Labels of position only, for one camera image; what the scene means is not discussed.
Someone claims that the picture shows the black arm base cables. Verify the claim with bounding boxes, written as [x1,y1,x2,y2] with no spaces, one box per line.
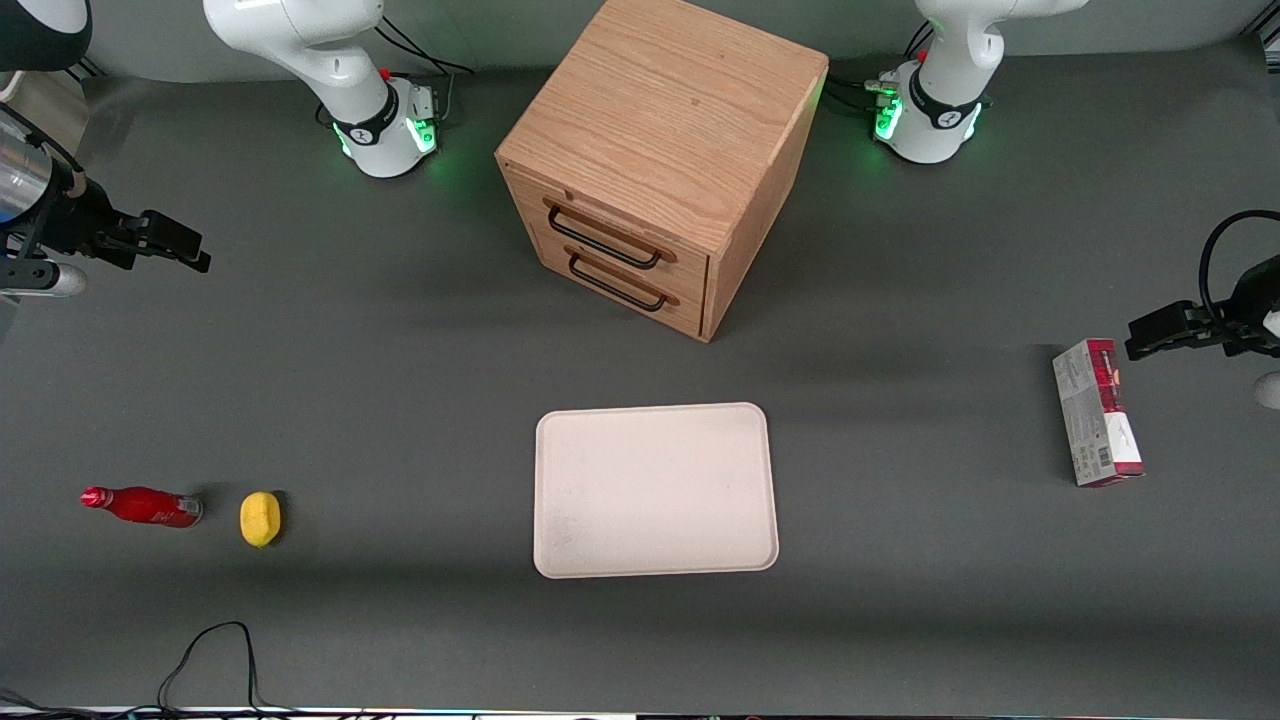
[372,14,475,119]
[824,20,937,119]

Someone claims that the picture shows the red and grey carton box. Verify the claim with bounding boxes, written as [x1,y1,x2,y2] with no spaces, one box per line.
[1052,338,1146,489]

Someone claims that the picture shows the black left arm base cables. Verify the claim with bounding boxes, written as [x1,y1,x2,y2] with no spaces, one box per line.
[824,20,937,119]

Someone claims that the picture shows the wooden drawer cabinet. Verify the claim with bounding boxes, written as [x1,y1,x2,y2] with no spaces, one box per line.
[495,0,830,344]

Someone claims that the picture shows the yellow lemon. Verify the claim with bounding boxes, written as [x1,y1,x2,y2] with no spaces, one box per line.
[239,491,283,549]

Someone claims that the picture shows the black cable at table edge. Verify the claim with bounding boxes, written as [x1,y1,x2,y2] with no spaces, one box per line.
[0,621,301,720]

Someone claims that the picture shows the black looped gripper cable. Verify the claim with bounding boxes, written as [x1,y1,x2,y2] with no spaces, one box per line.
[1199,209,1280,323]

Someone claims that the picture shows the beige bin beside table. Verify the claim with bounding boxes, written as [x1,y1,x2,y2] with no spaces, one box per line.
[0,70,91,153]

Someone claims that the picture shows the black metal drawer handle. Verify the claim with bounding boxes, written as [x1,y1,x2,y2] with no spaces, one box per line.
[567,250,668,313]
[545,203,665,271]

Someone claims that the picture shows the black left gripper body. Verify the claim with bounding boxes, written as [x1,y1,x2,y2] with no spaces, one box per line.
[1196,255,1280,358]

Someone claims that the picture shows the cream rectangular tray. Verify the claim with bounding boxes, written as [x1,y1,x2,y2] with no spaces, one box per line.
[534,402,780,580]

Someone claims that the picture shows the red coke bottle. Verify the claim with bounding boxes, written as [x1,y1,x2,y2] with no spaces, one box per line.
[80,486,204,529]

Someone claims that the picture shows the black right arm base cables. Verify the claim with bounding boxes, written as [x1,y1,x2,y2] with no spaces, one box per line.
[372,14,475,119]

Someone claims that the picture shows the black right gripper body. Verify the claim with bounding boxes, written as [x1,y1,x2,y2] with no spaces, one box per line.
[40,178,141,271]

